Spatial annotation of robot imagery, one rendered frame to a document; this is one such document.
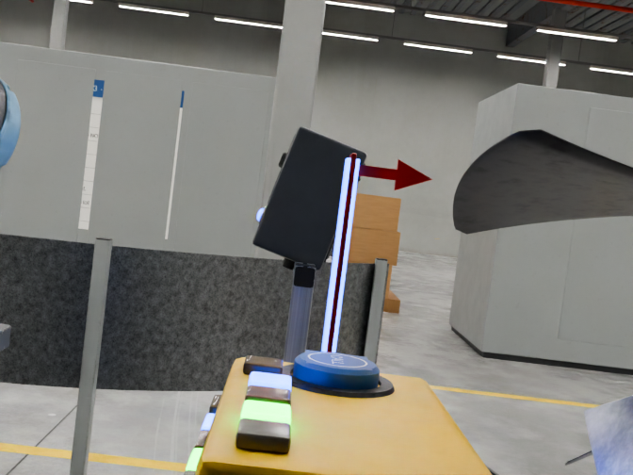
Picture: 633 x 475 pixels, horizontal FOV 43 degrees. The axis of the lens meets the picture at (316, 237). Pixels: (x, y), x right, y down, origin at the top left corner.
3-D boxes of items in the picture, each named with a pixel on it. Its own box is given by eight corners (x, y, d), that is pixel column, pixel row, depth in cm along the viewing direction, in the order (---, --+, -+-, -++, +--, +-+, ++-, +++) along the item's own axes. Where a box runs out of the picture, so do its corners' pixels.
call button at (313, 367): (380, 409, 36) (385, 370, 36) (290, 399, 36) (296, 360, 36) (371, 386, 40) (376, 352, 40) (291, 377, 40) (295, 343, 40)
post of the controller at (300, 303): (299, 403, 115) (316, 267, 114) (278, 401, 115) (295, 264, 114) (299, 398, 118) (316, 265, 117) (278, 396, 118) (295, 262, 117)
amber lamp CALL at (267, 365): (281, 379, 37) (283, 367, 37) (242, 375, 37) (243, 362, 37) (282, 370, 39) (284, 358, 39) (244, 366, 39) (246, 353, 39)
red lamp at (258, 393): (289, 415, 31) (291, 400, 31) (243, 409, 31) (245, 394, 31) (289, 402, 33) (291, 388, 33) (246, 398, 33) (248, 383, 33)
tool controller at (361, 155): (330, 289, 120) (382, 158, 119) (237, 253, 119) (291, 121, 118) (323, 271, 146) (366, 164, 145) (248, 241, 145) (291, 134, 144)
